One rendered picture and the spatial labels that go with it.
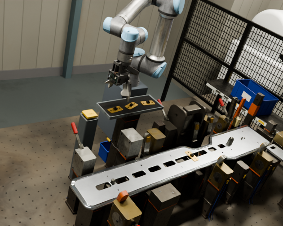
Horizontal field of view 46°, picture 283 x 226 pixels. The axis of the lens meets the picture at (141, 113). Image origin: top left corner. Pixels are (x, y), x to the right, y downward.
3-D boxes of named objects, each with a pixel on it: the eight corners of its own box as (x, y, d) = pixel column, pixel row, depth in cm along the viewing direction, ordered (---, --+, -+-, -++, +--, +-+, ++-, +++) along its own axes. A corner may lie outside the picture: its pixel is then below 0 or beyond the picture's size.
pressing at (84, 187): (90, 217, 136) (91, 215, 135) (66, 180, 149) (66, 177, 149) (273, 145, 220) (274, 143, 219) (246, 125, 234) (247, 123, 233)
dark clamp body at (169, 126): (151, 180, 206) (168, 130, 187) (139, 167, 214) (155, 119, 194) (160, 177, 211) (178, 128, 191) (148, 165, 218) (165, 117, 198)
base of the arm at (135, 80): (112, 76, 221) (115, 63, 216) (130, 75, 230) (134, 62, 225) (124, 88, 212) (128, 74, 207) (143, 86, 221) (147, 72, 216)
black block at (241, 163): (229, 208, 202) (249, 173, 187) (217, 197, 208) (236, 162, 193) (234, 206, 206) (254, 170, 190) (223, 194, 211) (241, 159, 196)
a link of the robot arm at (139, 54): (126, 62, 222) (131, 43, 215) (144, 69, 219) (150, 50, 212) (118, 67, 212) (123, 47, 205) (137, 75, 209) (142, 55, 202)
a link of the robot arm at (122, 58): (126, 47, 162) (138, 54, 158) (124, 56, 164) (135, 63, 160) (115, 49, 157) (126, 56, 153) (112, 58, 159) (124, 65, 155)
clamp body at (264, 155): (248, 206, 208) (272, 165, 190) (233, 193, 215) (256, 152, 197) (254, 203, 212) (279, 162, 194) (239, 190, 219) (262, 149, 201)
